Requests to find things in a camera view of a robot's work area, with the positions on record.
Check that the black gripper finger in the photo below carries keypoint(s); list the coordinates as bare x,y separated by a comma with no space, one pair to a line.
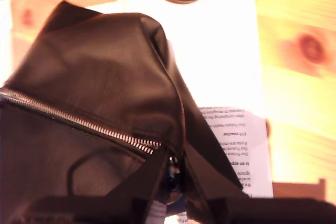
207,197
136,192

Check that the black zip bag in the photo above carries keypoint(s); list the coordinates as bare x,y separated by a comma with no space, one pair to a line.
92,103

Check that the white printed paper sheet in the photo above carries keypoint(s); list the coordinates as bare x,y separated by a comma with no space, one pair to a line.
223,51

